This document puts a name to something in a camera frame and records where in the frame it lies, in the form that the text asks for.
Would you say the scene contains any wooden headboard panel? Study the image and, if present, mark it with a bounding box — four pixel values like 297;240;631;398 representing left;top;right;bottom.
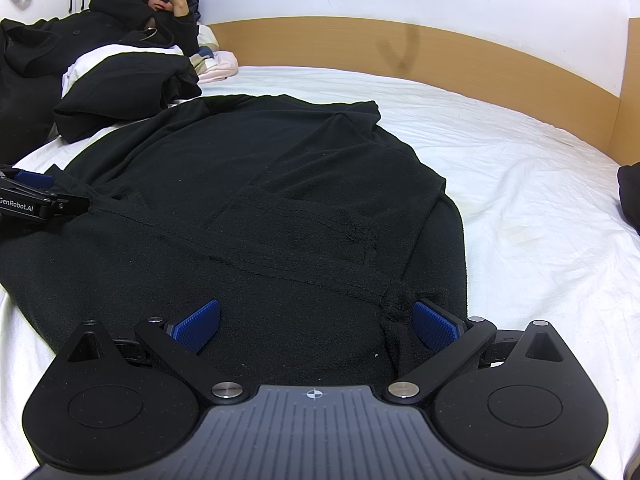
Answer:
213;16;639;165

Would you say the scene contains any black fleece garment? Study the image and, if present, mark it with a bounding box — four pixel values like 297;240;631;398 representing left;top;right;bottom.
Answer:
1;96;466;388

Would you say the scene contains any phone with lit screen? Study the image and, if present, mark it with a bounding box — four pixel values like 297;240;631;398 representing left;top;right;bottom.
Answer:
623;451;640;480

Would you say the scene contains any white bed sheet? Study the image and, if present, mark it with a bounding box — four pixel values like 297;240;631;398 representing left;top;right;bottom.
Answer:
0;64;640;480

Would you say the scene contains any pink white pillow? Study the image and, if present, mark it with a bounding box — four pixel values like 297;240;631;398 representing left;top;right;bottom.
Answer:
190;24;239;84

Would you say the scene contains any black folded garment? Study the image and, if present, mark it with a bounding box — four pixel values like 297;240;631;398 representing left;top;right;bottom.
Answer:
617;162;640;234

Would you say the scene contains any black garment pile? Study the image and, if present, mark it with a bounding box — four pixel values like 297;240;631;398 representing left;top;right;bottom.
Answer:
53;51;201;143

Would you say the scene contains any person in black hoodie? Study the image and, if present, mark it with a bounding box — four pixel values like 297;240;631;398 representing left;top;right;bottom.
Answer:
1;0;198;165

